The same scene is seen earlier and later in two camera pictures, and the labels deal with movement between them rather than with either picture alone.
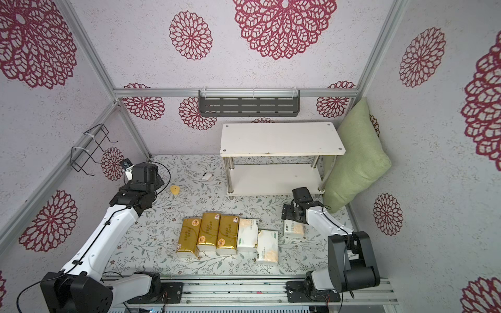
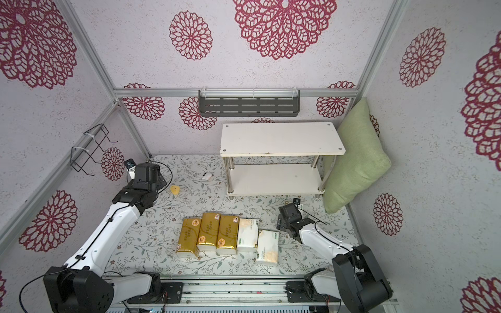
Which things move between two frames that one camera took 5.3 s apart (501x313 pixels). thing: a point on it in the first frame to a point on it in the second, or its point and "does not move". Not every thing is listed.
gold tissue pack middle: (209, 232) does not move
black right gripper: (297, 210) to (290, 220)
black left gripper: (159, 181) does not move
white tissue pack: (267, 246) does not move
